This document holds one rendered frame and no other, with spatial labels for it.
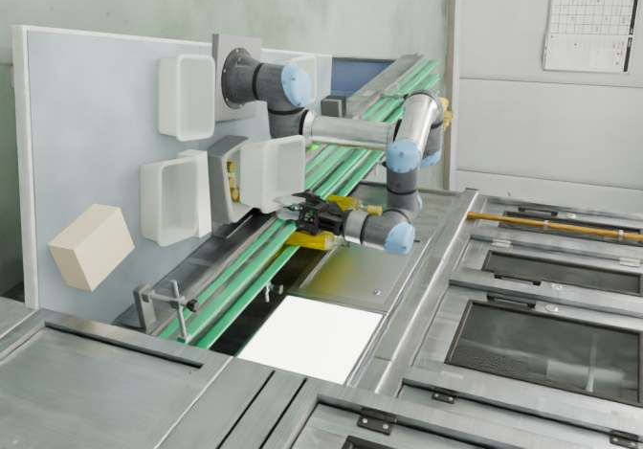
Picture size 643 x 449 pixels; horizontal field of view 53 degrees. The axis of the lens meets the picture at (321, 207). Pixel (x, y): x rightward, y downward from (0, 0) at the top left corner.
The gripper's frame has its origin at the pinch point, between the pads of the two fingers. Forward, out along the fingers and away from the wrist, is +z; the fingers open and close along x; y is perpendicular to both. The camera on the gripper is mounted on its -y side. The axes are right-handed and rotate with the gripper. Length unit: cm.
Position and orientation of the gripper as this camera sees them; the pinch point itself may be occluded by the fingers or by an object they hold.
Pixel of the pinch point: (278, 202)
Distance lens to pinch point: 162.3
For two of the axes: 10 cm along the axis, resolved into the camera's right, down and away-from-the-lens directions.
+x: -1.4, 9.5, 2.9
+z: -9.0, -2.4, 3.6
